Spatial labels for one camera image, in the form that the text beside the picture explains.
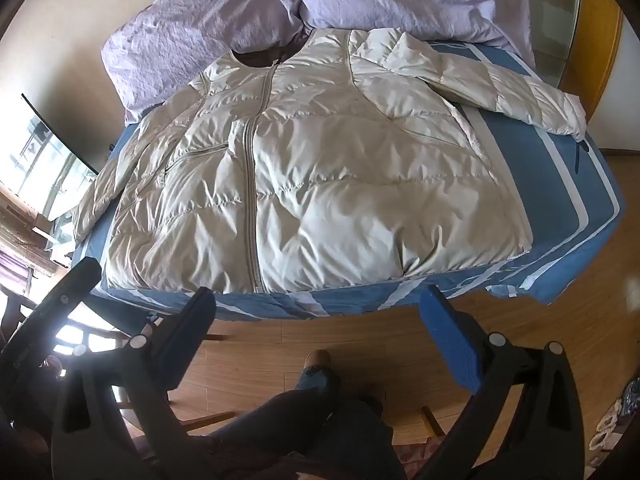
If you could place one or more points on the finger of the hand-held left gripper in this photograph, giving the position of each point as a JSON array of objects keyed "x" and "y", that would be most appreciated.
[{"x": 70, "y": 292}]

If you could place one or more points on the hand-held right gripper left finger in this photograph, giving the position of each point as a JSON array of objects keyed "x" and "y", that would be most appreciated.
[{"x": 192, "y": 327}]

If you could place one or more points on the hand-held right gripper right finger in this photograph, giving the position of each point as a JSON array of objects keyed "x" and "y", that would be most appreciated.
[{"x": 450, "y": 332}]

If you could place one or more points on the white puffer jacket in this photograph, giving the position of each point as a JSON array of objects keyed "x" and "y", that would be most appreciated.
[{"x": 325, "y": 185}]

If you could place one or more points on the brown shoe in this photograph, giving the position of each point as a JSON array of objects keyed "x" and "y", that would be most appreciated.
[{"x": 317, "y": 360}]

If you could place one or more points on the person's right leg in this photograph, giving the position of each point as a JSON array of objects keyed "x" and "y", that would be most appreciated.
[{"x": 365, "y": 435}]

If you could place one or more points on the person's leg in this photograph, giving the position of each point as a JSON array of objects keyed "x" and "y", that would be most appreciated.
[
  {"x": 365, "y": 435},
  {"x": 290, "y": 420}
]

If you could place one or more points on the person's left leg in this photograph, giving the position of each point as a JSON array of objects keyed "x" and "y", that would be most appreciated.
[{"x": 290, "y": 420}]

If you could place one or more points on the blue white striped bed sheet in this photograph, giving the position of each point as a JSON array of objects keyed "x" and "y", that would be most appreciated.
[{"x": 550, "y": 210}]

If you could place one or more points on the white slippers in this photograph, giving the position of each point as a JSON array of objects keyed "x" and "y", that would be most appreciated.
[{"x": 607, "y": 422}]

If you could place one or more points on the glass panel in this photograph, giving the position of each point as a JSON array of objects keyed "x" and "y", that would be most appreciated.
[{"x": 555, "y": 5}]

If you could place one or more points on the yellow wooden frame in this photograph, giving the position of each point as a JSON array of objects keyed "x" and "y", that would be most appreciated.
[{"x": 600, "y": 45}]

